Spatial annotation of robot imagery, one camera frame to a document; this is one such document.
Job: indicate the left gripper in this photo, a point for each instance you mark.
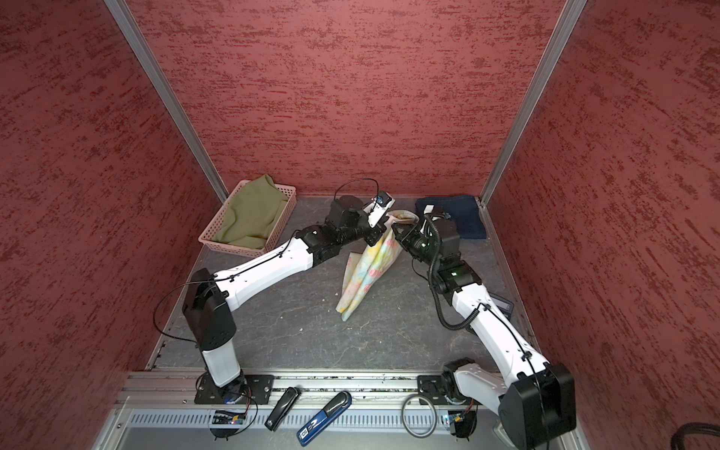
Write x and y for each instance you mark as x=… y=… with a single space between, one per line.
x=376 y=232

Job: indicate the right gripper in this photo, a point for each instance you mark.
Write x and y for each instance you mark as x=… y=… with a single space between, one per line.
x=405 y=238

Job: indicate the pastel floral skirt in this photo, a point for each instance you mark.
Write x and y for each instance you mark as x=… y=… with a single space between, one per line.
x=364 y=269

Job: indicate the blue denim skirt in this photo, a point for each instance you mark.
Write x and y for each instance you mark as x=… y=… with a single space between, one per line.
x=463 y=210

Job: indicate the olive green garment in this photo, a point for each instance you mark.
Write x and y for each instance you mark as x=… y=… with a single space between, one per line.
x=252 y=214

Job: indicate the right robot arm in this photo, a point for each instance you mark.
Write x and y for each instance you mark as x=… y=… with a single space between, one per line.
x=534 y=400

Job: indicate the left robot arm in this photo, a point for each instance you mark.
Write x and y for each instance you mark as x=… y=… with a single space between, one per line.
x=211 y=299

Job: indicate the black calculator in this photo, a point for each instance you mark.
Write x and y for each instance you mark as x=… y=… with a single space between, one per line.
x=506 y=307

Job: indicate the pink plastic basket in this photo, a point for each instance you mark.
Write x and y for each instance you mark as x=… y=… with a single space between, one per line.
x=207 y=235

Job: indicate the blue black handheld device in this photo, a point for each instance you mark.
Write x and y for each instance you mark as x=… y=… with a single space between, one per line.
x=324 y=418

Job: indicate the right circuit board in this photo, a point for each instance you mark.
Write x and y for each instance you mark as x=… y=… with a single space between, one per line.
x=461 y=424

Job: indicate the circuit board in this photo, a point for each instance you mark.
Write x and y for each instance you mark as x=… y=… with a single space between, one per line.
x=461 y=424
x=226 y=424

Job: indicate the left circuit board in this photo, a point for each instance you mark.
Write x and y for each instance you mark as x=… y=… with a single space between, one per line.
x=226 y=424

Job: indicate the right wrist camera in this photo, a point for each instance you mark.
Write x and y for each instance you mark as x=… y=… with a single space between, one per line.
x=433 y=213

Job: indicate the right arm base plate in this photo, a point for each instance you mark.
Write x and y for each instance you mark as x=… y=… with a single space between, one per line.
x=433 y=387

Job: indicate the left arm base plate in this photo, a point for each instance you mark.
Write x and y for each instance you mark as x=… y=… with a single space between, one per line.
x=256 y=388

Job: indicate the aluminium front rail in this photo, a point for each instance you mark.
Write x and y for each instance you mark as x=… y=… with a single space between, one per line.
x=382 y=401

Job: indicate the right aluminium corner post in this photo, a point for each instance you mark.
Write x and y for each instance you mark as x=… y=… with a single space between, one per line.
x=562 y=31

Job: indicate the aluminium corner post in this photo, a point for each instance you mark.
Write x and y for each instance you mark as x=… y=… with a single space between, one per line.
x=562 y=31
x=123 y=17

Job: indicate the left aluminium corner post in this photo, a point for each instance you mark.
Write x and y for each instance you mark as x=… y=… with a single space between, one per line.
x=123 y=17

